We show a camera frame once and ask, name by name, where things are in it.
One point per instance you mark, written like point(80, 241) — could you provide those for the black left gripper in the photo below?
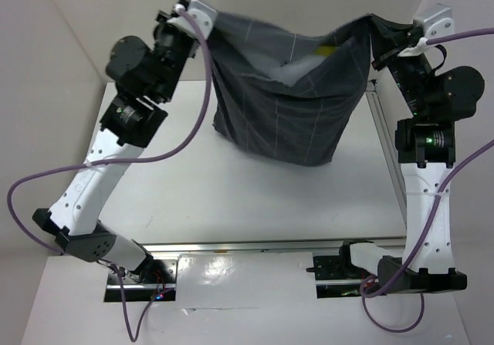
point(163, 25)

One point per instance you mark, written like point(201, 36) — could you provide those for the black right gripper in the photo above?
point(392, 55)

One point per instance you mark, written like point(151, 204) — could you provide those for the cream memory foam pillow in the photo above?
point(291, 72)

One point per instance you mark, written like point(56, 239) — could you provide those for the dark grey checked pillowcase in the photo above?
point(300, 124)

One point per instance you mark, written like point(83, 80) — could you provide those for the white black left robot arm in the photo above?
point(145, 79)

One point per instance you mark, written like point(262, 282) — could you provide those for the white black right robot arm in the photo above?
point(425, 144)

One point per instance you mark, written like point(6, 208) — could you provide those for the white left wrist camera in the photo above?
point(187, 16)

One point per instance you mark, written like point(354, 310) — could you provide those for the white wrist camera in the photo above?
point(435, 22)
point(187, 16)

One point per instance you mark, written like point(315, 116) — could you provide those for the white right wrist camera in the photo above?
point(435, 22)

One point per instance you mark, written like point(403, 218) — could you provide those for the aluminium front rail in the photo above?
point(249, 246)

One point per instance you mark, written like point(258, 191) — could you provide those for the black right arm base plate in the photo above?
point(335, 267)

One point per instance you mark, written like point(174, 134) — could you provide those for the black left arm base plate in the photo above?
point(166, 271)

